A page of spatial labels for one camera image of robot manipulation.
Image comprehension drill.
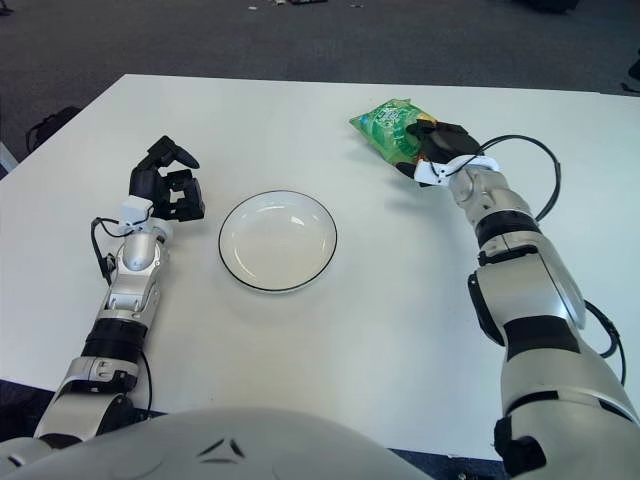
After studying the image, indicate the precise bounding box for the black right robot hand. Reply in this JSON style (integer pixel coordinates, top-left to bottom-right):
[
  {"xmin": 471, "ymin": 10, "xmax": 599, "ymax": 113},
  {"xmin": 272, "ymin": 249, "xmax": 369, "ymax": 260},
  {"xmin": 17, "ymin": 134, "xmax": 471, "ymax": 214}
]
[{"xmin": 394, "ymin": 118, "xmax": 484, "ymax": 187}]

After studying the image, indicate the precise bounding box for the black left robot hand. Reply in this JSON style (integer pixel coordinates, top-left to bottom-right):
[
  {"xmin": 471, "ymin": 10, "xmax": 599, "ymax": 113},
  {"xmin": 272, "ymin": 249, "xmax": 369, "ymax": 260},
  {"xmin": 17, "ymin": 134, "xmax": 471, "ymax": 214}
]
[{"xmin": 128, "ymin": 135, "xmax": 207, "ymax": 224}]

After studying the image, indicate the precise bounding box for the green snack chip bag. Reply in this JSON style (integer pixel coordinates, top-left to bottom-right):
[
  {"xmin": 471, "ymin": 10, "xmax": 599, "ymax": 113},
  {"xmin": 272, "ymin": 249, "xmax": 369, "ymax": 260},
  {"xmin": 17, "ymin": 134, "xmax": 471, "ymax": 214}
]
[{"xmin": 348, "ymin": 98, "xmax": 436, "ymax": 166}]

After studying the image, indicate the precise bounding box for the white plate black rim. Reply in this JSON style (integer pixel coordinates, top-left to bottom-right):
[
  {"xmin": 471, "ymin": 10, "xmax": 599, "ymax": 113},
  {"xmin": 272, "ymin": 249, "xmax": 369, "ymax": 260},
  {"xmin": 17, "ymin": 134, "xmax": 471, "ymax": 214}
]
[{"xmin": 217, "ymin": 189, "xmax": 339, "ymax": 295}]

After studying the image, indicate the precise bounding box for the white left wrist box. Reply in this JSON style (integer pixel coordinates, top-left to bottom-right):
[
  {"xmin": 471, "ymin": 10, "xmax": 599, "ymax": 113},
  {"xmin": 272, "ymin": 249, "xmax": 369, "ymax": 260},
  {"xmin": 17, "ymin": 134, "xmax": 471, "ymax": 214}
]
[{"xmin": 121, "ymin": 196, "xmax": 154, "ymax": 234}]

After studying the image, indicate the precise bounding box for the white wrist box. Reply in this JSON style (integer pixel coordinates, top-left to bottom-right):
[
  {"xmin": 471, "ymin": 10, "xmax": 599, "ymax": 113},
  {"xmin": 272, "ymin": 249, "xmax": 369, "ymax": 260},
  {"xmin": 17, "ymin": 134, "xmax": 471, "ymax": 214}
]
[
  {"xmin": 413, "ymin": 154, "xmax": 501, "ymax": 187},
  {"xmin": 121, "ymin": 196, "xmax": 154, "ymax": 234}
]

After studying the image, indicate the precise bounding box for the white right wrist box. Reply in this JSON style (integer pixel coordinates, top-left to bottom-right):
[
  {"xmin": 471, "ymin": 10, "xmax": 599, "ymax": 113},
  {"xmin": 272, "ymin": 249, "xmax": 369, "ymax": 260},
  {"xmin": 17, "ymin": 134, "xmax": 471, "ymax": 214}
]
[{"xmin": 413, "ymin": 154, "xmax": 501, "ymax": 187}]

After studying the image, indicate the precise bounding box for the black backpack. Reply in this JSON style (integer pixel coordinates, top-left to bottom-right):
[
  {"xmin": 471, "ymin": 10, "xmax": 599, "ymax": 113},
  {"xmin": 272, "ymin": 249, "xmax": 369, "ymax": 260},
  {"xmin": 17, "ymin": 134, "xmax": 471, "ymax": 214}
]
[{"xmin": 25, "ymin": 105, "xmax": 84, "ymax": 151}]

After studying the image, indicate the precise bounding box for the dark office chair base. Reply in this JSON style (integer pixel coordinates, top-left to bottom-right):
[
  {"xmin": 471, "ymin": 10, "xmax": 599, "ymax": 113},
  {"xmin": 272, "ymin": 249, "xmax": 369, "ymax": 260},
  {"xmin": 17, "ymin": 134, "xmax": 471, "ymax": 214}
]
[{"xmin": 619, "ymin": 47, "xmax": 640, "ymax": 94}]

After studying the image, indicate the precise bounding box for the grey robot torso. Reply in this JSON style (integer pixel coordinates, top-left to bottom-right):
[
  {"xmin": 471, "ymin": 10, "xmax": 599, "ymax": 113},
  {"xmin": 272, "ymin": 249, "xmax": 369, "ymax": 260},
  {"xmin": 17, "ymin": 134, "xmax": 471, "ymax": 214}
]
[{"xmin": 0, "ymin": 407, "xmax": 436, "ymax": 480}]

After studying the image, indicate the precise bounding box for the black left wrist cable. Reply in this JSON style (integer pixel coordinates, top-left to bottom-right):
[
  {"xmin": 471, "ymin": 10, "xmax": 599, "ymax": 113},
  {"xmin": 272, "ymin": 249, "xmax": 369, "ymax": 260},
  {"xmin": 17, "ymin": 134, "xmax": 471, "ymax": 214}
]
[{"xmin": 89, "ymin": 215, "xmax": 126, "ymax": 286}]

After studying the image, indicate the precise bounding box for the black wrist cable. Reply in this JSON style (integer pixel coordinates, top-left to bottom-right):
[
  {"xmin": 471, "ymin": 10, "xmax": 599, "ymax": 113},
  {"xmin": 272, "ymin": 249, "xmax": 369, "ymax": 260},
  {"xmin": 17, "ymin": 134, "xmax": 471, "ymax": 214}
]
[
  {"xmin": 89, "ymin": 215, "xmax": 126, "ymax": 286},
  {"xmin": 479, "ymin": 133, "xmax": 562, "ymax": 221}
]

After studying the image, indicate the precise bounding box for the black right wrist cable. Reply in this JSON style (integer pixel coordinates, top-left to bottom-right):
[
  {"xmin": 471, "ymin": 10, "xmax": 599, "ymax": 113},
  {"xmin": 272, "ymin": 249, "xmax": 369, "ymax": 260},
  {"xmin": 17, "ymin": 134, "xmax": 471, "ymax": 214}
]
[{"xmin": 479, "ymin": 133, "xmax": 562, "ymax": 221}]

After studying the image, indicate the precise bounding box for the black left elbow cable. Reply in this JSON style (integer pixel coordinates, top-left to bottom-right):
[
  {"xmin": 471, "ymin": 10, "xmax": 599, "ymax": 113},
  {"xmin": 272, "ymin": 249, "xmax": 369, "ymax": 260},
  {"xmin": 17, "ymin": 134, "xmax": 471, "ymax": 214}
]
[{"xmin": 139, "ymin": 349, "xmax": 156, "ymax": 411}]

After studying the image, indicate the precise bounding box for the black elbow cable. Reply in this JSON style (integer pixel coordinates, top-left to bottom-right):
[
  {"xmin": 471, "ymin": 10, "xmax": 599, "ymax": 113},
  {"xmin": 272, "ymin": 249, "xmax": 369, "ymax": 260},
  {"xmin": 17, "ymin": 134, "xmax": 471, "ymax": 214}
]
[
  {"xmin": 582, "ymin": 299, "xmax": 629, "ymax": 386},
  {"xmin": 139, "ymin": 349, "xmax": 156, "ymax": 411}
]

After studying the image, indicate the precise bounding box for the black right elbow cable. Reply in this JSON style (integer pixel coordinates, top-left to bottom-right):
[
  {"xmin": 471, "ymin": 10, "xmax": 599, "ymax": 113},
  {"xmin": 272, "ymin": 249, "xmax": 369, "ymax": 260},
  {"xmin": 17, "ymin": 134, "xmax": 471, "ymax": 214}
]
[{"xmin": 582, "ymin": 299, "xmax": 629, "ymax": 386}]

